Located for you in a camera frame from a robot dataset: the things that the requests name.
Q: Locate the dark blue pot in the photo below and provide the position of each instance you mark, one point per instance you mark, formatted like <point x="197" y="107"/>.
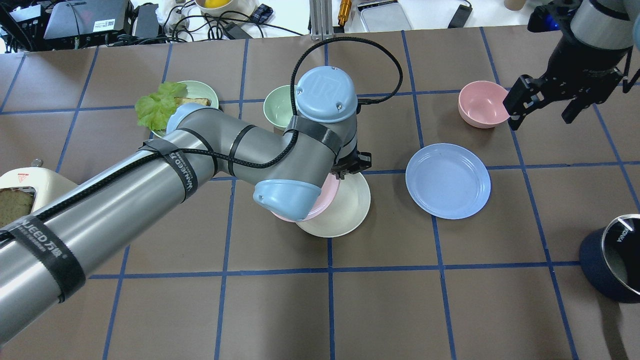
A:
<point x="610" y="259"/>

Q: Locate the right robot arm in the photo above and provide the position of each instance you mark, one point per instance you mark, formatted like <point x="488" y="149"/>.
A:
<point x="596" y="35"/>

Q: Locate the pink bowl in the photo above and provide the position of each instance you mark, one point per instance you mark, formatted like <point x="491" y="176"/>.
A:
<point x="480" y="104"/>

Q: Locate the bread slice in toaster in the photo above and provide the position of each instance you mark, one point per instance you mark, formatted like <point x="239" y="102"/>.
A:
<point x="15" y="202"/>

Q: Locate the white toaster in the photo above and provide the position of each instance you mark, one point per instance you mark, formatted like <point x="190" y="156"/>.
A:
<point x="48" y="184"/>

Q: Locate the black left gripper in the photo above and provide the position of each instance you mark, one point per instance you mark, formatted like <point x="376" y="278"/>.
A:
<point x="358" y="163"/>

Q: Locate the bread slice on plate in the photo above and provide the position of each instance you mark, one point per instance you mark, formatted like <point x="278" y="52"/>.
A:
<point x="182" y="100"/>

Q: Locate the blue plate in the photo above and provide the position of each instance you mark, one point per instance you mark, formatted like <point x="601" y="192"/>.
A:
<point x="448" y="181"/>

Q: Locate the aluminium frame post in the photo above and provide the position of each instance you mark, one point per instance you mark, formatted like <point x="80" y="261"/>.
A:
<point x="321" y="20"/>

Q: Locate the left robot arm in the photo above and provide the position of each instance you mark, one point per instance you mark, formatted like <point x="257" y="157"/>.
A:
<point x="47" y="256"/>

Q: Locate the green lettuce leaf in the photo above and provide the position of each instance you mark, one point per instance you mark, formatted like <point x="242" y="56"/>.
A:
<point x="154" y="110"/>

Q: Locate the pink plate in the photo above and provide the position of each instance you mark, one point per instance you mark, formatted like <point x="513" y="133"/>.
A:
<point x="328" y="192"/>

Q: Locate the green plate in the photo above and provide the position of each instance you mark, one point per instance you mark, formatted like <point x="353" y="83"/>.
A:
<point x="195" y="89"/>

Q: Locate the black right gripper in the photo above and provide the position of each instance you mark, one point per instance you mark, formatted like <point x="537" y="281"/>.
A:
<point x="576" y="61"/>

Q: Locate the green bowl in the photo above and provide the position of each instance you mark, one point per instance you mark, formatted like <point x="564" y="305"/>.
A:
<point x="277" y="107"/>

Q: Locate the cream white plate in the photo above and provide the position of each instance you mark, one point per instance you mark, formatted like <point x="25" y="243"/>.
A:
<point x="346" y="211"/>

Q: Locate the beige bowl with toys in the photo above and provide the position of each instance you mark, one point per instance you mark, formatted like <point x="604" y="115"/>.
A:
<point x="218" y="7"/>

